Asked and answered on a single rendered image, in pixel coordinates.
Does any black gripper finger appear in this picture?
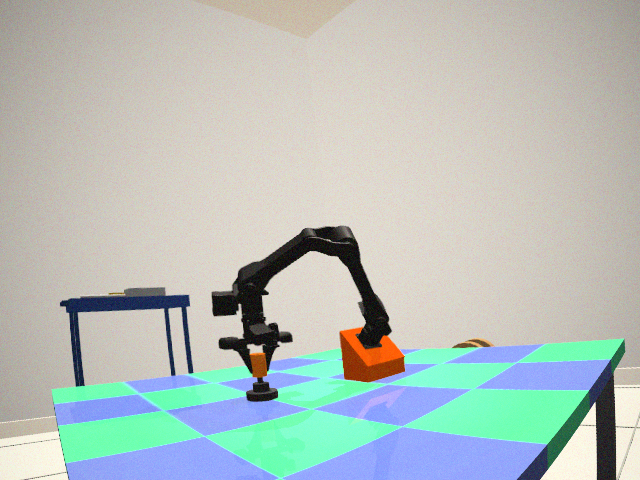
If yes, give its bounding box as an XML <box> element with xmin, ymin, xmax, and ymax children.
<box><xmin>233</xmin><ymin>349</ymin><xmax>252</xmax><ymax>374</ymax></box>
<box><xmin>262</xmin><ymin>344</ymin><xmax>280</xmax><ymax>372</ymax></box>

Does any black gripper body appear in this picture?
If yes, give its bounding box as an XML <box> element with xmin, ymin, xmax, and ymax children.
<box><xmin>218</xmin><ymin>313</ymin><xmax>293</xmax><ymax>350</ymax></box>

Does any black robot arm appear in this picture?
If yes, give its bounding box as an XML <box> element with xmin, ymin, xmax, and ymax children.
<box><xmin>212</xmin><ymin>225</ymin><xmax>392</xmax><ymax>350</ymax></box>

